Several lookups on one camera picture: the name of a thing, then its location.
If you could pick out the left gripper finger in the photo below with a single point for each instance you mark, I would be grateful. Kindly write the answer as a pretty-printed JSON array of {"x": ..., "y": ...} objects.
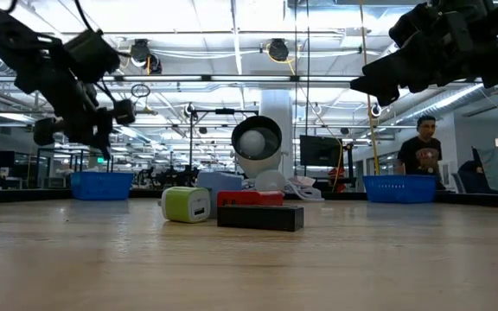
[{"x": 105, "y": 142}]

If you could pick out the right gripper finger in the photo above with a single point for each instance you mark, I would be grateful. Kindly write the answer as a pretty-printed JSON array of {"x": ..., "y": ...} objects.
[
  {"x": 383, "y": 82},
  {"x": 413, "y": 26}
]

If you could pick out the green USB wall charger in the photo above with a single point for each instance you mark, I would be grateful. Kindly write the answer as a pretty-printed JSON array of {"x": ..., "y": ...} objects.
[{"x": 184, "y": 205}]

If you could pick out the light blue wall charger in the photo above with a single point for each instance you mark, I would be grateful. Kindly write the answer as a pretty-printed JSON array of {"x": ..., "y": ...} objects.
[{"x": 221, "y": 181}]

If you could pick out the red USB wall charger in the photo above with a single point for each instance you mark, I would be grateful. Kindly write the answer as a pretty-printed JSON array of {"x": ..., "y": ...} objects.
[{"x": 251, "y": 198}]

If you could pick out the black rectangular box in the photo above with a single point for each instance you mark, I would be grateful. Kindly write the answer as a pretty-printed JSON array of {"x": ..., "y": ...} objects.
[{"x": 259, "y": 218}]

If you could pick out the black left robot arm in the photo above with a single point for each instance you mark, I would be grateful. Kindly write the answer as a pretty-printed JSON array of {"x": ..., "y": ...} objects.
[{"x": 11, "y": 39}]

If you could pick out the blue plastic basket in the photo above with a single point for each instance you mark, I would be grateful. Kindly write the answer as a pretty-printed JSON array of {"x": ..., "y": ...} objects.
[
  {"x": 400, "y": 190},
  {"x": 102, "y": 186}
]

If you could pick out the red background equipment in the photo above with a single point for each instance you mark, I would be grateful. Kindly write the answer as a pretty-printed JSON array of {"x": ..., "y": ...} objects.
[{"x": 337, "y": 183}]

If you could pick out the grey tarp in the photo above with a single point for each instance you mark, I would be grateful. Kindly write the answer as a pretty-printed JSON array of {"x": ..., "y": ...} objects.
[{"x": 497, "y": 157}]

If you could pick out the white spot lamp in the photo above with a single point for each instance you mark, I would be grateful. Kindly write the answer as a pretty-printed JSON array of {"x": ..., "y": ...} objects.
[{"x": 255, "y": 138}]

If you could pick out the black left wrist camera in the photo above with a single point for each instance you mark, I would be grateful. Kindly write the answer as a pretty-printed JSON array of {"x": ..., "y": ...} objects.
[{"x": 91, "y": 56}]

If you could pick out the black stand frame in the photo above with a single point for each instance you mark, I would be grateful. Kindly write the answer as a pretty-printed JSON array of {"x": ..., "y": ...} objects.
[{"x": 190, "y": 138}]

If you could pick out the black table frame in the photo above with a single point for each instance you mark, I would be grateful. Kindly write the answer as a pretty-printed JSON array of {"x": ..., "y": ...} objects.
[{"x": 37, "y": 195}]

